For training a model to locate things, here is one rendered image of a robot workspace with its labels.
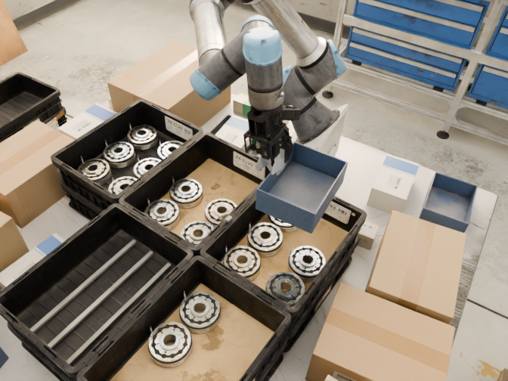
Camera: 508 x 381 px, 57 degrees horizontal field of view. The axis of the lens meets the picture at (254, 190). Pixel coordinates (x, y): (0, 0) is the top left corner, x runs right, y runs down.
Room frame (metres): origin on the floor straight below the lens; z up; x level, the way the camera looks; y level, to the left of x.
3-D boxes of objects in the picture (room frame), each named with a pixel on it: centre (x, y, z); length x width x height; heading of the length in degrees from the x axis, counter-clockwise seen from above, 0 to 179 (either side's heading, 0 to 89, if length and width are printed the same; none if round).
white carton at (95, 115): (1.40, 0.65, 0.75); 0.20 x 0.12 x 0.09; 149
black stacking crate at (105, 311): (0.63, 0.38, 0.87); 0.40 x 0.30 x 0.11; 147
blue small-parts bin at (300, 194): (0.80, -0.12, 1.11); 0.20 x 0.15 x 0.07; 153
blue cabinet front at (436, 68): (2.61, -0.87, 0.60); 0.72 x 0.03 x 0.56; 61
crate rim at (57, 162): (1.12, 0.41, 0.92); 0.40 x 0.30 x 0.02; 147
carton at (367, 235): (1.00, -0.29, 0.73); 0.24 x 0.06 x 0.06; 66
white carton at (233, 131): (1.37, 0.08, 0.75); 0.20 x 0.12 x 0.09; 156
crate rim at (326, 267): (0.79, -0.10, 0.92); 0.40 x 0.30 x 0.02; 147
